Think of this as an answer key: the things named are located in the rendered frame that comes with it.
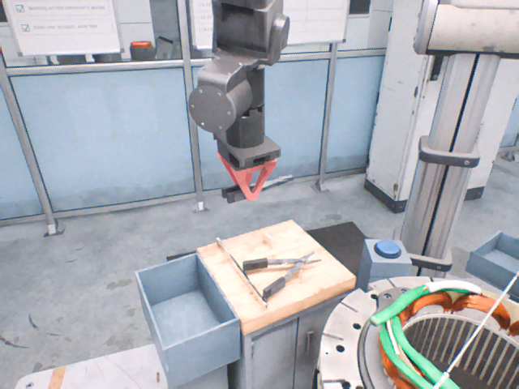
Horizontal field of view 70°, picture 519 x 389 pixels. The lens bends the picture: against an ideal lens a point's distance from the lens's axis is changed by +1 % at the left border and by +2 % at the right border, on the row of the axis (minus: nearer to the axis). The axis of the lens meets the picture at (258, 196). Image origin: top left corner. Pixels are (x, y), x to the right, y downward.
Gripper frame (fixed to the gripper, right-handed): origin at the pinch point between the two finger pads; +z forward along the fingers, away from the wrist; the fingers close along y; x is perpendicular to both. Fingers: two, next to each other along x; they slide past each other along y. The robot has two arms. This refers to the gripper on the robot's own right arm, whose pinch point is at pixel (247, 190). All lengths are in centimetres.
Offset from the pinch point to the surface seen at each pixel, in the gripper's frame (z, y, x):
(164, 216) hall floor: 132, -178, 16
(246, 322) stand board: 10.5, 14.9, -7.8
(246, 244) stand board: 11.9, -0.8, -0.1
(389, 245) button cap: 14.5, 9.5, 24.4
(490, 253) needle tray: 16.8, 18.4, 41.4
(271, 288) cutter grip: 7.9, 13.3, -3.1
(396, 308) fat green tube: 1.1, 27.5, 4.7
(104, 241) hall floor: 129, -167, -27
